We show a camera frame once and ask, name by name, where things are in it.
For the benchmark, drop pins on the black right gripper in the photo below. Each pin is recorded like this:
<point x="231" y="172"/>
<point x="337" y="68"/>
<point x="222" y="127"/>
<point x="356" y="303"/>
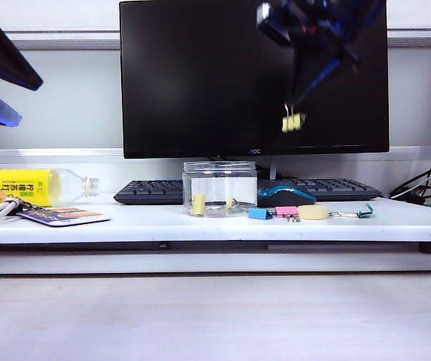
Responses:
<point x="328" y="26"/>

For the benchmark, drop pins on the yellow binder clip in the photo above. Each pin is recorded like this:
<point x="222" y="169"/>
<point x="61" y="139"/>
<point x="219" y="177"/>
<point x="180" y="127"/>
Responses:
<point x="199" y="206"/>
<point x="231" y="203"/>
<point x="292" y="124"/>

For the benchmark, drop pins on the round transparent plastic jar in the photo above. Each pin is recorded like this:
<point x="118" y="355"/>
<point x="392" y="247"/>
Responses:
<point x="219" y="176"/>

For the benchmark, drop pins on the plastic bottle yellow label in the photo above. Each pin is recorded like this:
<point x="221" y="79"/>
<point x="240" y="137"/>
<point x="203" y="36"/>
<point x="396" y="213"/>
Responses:
<point x="19" y="184"/>

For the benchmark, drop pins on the black computer monitor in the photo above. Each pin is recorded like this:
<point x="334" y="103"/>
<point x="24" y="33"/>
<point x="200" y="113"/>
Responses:
<point x="200" y="94"/>

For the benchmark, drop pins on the black computer keyboard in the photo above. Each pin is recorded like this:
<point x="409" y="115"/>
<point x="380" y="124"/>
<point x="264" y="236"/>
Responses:
<point x="335" y="190"/>

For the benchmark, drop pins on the black and blue mouse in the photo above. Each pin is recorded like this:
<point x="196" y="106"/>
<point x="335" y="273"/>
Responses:
<point x="286" y="198"/>

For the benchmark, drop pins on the purple orange card tag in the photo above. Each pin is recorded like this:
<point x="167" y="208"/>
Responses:
<point x="68" y="216"/>

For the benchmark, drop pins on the beige plastic jar lid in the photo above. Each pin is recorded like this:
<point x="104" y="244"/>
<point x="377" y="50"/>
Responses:
<point x="313" y="213"/>

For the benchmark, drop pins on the pink binder clip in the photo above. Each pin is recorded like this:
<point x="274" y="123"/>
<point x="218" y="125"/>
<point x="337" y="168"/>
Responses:
<point x="284" y="211"/>

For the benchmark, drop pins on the teal binder clip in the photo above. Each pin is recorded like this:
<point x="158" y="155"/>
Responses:
<point x="366" y="214"/>

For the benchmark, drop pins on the blue binder clip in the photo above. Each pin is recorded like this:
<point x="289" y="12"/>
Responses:
<point x="254" y="213"/>

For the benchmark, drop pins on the white desk riser board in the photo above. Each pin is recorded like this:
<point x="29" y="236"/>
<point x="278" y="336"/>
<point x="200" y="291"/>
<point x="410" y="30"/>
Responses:
<point x="200" y="229"/>

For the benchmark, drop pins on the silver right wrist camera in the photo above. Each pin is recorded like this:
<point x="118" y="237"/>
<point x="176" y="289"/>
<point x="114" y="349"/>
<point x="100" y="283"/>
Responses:
<point x="271" y="22"/>

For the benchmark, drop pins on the grey aluminium partition frame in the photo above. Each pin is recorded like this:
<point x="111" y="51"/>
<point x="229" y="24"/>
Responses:
<point x="414" y="37"/>

